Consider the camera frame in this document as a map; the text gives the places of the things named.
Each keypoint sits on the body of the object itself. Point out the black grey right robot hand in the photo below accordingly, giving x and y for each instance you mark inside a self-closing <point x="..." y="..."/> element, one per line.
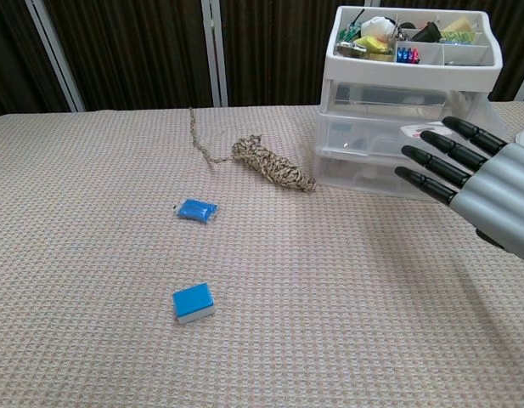
<point x="495" y="195"/>

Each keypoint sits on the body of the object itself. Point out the small white box red label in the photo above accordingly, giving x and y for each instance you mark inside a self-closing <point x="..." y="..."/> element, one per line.
<point x="416" y="126"/>

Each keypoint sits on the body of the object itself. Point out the blue green snack packet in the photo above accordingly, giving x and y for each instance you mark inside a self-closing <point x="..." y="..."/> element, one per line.
<point x="459" y="36"/>

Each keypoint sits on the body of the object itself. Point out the yellow sponge wedge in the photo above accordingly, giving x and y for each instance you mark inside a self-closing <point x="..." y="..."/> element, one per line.
<point x="454" y="23"/>

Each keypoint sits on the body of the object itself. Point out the black clip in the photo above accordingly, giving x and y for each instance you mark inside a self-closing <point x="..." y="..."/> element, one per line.
<point x="427" y="32"/>

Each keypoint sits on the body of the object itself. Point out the yellow packet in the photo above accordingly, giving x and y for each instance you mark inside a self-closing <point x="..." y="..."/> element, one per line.
<point x="372" y="44"/>

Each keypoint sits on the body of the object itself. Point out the shiny colourful snack packet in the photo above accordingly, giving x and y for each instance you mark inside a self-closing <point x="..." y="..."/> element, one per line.
<point x="353" y="50"/>

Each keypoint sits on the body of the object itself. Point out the white crumpled ball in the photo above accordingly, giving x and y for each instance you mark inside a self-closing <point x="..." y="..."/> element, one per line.
<point x="378" y="26"/>

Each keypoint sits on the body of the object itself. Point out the beige woven tablecloth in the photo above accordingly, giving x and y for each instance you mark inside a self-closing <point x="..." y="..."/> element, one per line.
<point x="287" y="319"/>

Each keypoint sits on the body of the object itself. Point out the blue wrapped packet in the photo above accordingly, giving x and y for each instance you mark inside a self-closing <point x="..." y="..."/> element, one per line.
<point x="195" y="210"/>

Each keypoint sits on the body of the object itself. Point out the blue white block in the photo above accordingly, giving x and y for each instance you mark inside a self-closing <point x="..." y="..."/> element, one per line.
<point x="191" y="302"/>

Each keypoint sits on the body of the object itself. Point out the dark pleated curtain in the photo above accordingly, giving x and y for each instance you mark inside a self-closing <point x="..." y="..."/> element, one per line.
<point x="138" y="47"/>

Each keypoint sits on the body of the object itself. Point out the white plastic drawer organizer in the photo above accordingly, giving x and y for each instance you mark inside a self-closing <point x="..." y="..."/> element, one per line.
<point x="410" y="74"/>

